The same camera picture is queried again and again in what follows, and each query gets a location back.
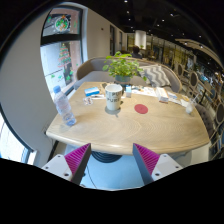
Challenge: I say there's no blue and white pack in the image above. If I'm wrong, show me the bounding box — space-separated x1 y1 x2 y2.
83 86 101 98

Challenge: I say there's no white round pillar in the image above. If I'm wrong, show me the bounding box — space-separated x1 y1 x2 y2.
134 29 148 51

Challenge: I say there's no white card with red dots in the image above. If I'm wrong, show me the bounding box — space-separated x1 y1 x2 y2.
82 95 94 106

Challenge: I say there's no grey curved sofa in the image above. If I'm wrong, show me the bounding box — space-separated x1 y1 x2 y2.
73 56 184 94

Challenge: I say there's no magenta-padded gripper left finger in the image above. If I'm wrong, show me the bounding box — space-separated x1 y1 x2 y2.
41 142 92 186

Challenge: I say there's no white box with orange print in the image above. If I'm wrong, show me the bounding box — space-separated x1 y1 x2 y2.
155 86 170 104

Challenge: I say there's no green potted plant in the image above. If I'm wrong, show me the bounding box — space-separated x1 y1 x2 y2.
101 50 148 88

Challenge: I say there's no flat round red coaster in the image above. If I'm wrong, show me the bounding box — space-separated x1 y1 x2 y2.
133 103 150 115

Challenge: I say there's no small blue white booklet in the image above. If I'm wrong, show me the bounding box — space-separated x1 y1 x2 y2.
167 90 179 100

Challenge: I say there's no white mug with black print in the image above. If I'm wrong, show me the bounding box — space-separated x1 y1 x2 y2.
104 83 124 112

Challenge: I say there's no group of ceiling spotlights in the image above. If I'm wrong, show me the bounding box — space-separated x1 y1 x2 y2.
123 0 214 51

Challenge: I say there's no grey white chevron cushion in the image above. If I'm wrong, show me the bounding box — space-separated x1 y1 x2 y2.
138 64 172 88

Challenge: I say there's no person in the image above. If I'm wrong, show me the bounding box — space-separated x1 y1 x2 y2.
130 45 144 60

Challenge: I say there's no white printed leaflet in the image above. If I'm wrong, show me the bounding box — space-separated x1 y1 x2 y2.
131 85 158 98

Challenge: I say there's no black table pedestal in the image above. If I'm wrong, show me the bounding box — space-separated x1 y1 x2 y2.
90 150 124 164

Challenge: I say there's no window with holiday decals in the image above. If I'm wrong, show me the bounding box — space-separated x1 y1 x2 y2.
39 6 84 98

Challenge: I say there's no small light blue box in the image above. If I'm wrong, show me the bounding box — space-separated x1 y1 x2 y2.
125 84 133 98

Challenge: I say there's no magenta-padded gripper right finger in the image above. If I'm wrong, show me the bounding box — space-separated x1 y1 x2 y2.
131 142 184 186

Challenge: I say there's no grey tufted chair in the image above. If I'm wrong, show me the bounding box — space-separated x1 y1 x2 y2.
194 103 218 134

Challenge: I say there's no white paper napkin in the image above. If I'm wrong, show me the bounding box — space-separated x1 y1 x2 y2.
179 95 191 108

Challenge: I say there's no group of round-backed chairs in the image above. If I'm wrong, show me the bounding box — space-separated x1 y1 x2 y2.
173 61 224 158

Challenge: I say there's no clear blue-capped water bottle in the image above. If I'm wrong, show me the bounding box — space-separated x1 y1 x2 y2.
52 85 78 127

